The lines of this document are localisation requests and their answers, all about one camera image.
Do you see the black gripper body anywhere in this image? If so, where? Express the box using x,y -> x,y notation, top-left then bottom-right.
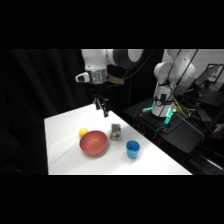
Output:
89,81 -> 110,102

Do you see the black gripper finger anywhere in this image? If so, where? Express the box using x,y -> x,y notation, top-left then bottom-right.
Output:
93,96 -> 103,111
101,98 -> 111,119

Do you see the blue cup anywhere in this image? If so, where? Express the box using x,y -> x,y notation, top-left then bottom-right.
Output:
125,140 -> 141,160

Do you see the pink bowl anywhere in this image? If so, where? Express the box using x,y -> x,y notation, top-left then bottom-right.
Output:
79,130 -> 109,158

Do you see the yellow tag on wrist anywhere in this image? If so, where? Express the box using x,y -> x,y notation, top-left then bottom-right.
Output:
107,75 -> 126,86

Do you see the small grey toy figure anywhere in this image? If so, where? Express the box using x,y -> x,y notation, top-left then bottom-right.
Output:
109,123 -> 123,142

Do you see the yellow ball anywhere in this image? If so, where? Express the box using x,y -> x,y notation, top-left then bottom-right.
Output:
78,127 -> 89,138

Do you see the green light on base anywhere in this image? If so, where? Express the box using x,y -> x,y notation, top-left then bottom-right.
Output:
161,107 -> 177,128

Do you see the black robot stand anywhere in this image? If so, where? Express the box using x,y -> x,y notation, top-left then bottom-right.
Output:
123,98 -> 206,155

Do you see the dark laptop screen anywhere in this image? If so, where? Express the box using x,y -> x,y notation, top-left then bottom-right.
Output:
194,63 -> 224,92

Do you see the white board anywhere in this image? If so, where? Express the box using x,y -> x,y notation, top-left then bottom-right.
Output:
195,49 -> 224,81

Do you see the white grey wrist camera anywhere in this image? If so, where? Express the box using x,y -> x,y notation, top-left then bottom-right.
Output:
75,71 -> 91,84

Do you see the yellow green cable bundle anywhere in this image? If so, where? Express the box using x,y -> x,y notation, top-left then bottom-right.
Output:
172,97 -> 198,120

